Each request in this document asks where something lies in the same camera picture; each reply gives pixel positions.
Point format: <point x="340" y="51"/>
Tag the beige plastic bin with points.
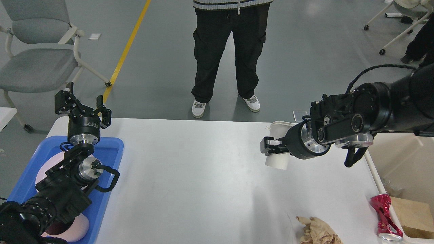
<point x="402" y="165"/>

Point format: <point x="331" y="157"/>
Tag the brown paper bag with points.
<point x="414" y="217"/>

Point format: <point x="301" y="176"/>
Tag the white paper cup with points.
<point x="279" y="129"/>

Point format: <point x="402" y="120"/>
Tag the clear floor plate left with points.
<point x="299" y="115"/>

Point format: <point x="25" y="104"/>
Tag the pink plate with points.
<point x="47" y="165"/>

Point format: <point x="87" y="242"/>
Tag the red crushed can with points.
<point x="387" y="229"/>

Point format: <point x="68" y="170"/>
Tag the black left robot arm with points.
<point x="63" y="193"/>

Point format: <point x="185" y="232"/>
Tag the crumpled brown paper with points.
<point x="317" y="231"/>

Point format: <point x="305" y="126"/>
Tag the grey office chair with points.
<point x="38" y="70"/>

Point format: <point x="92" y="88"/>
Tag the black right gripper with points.
<point x="298" y="141"/>

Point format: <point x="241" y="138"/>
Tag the blue plastic tray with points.
<point x="109" y="151"/>

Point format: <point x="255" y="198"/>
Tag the pink mug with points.
<point x="71" y="232"/>

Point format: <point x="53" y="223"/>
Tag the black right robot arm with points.
<point x="351" y="120"/>

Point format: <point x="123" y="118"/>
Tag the white side table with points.
<point x="6" y="114"/>

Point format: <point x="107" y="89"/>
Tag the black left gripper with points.
<point x="82" y="127"/>

